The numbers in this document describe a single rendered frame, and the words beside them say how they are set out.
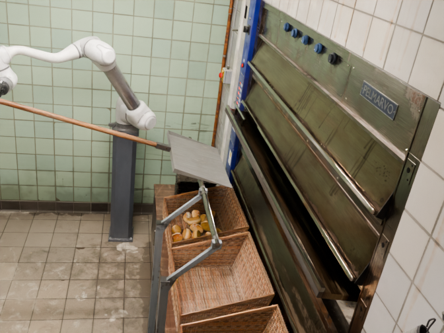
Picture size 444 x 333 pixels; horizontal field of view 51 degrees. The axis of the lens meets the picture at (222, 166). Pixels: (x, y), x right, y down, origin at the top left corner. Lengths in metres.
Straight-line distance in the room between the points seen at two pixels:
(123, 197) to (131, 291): 0.76
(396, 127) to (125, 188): 2.70
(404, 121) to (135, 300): 2.55
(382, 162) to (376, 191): 0.10
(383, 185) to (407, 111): 0.24
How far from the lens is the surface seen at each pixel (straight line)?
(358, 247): 1.68
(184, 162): 2.77
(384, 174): 1.56
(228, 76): 3.66
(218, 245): 2.16
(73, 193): 4.43
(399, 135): 1.51
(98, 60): 3.09
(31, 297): 3.65
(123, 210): 3.95
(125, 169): 3.77
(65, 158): 4.28
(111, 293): 3.63
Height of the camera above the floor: 2.41
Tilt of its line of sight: 26 degrees down
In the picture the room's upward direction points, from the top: 8 degrees clockwise
